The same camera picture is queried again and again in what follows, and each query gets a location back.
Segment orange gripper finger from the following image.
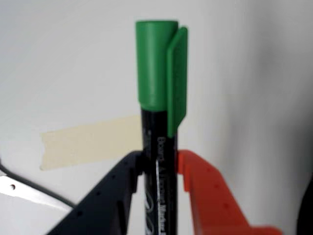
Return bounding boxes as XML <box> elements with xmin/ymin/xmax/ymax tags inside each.
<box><xmin>176</xmin><ymin>149</ymin><xmax>284</xmax><ymax>235</ymax></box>

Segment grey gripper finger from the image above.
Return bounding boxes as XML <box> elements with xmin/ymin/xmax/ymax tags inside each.
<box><xmin>45</xmin><ymin>150</ymin><xmax>145</xmax><ymax>235</ymax></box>

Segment green marker with black barrel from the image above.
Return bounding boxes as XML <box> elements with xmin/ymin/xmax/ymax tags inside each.
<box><xmin>134</xmin><ymin>21</ymin><xmax>189</xmax><ymax>235</ymax></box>

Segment black fabric bag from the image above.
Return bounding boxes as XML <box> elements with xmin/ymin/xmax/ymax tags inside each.
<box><xmin>295</xmin><ymin>171</ymin><xmax>313</xmax><ymax>235</ymax></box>

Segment wide beige masking tape strip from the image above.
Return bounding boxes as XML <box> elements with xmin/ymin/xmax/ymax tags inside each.
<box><xmin>39</xmin><ymin>115</ymin><xmax>144</xmax><ymax>171</ymax></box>

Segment blue-handled scissors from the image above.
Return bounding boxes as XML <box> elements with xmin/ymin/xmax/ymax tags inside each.
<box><xmin>0</xmin><ymin>160</ymin><xmax>76</xmax><ymax>212</ymax></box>

